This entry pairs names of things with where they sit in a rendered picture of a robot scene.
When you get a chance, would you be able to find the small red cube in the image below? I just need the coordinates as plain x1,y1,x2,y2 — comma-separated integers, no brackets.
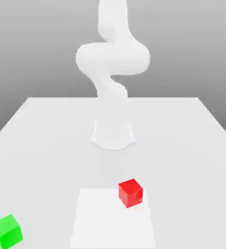
118,178,144,209

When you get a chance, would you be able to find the small green cube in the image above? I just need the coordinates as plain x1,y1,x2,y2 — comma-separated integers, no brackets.
0,213,24,249

